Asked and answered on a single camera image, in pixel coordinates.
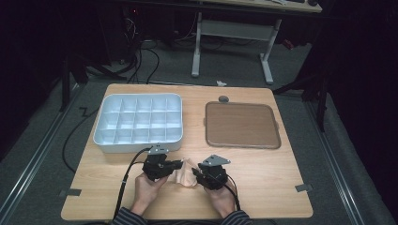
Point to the white paper scrap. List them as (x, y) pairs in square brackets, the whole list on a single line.
[(221, 83)]

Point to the black stand legs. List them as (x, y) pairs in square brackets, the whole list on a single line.
[(320, 93), (67, 81)]

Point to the metal floor rail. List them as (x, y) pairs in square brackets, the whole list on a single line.
[(34, 159), (336, 165)]

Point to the grey tape piece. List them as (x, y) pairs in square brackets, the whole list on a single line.
[(303, 187), (70, 192)]

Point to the person's right hand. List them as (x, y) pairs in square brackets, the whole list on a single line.
[(220, 200)]

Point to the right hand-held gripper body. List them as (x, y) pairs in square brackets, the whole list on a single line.
[(214, 176)]

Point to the pale pink sock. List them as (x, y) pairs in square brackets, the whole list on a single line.
[(185, 175)]

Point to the small red object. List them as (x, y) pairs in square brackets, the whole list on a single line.
[(288, 44)]

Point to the person's left hand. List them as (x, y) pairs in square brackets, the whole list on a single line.
[(145, 192)]

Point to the white-legged wooden desk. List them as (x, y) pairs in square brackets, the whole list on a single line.
[(233, 29)]

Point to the brown square tray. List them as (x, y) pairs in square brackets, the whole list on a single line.
[(241, 125)]

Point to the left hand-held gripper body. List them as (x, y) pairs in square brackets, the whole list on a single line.
[(156, 167)]

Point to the white compartment storage box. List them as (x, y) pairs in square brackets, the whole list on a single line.
[(137, 123)]

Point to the grey round knob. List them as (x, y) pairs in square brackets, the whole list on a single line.
[(223, 99)]

